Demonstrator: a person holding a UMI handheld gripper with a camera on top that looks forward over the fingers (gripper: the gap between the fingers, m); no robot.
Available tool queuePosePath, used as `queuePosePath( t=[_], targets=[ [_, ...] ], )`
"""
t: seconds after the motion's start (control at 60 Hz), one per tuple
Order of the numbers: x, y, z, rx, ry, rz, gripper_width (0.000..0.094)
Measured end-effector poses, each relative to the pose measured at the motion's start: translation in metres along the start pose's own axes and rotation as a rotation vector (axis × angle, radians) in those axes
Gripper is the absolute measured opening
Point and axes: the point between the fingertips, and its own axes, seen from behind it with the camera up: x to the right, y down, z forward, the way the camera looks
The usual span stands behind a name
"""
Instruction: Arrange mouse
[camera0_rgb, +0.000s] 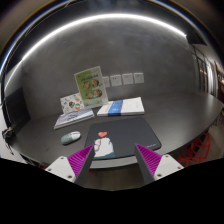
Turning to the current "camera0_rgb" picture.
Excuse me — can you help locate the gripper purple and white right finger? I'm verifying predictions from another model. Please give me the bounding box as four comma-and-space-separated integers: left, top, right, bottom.
134, 144, 183, 184

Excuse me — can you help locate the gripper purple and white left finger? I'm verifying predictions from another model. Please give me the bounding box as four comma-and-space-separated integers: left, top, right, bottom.
46, 145, 95, 186

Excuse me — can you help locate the green and white computer mouse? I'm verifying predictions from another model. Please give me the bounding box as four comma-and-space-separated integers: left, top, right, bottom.
61, 131, 81, 145

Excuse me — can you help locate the dark grey mouse pad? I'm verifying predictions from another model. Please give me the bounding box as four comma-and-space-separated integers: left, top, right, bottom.
85, 116, 162, 160

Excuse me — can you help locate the red metal chair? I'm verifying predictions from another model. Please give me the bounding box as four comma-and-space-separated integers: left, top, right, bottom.
178, 132, 211, 167

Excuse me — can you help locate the grey patterned book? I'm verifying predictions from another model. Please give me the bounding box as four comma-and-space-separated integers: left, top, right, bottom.
54, 109, 95, 129

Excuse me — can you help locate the white and blue book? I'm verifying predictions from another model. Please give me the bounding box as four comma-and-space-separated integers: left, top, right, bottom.
97, 97, 145, 116

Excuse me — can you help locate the small colourful picture card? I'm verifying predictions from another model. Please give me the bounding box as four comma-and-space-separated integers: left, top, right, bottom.
60, 93, 84, 114

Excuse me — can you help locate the black computer monitor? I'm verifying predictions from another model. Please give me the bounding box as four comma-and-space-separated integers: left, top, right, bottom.
5, 88, 31, 133

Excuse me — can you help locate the green and white poster card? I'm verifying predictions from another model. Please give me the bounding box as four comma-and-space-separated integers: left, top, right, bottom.
74, 66, 108, 108

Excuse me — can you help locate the white wall plate right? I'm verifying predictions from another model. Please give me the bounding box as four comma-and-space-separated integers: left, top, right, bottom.
134, 73, 144, 84

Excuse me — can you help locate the white wall plate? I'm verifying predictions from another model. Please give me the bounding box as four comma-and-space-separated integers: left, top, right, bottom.
110, 75, 122, 87
122, 73, 134, 85
134, 73, 144, 84
103, 76, 110, 88

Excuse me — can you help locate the white wall plate left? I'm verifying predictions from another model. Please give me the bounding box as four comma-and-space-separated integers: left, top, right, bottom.
103, 76, 110, 88

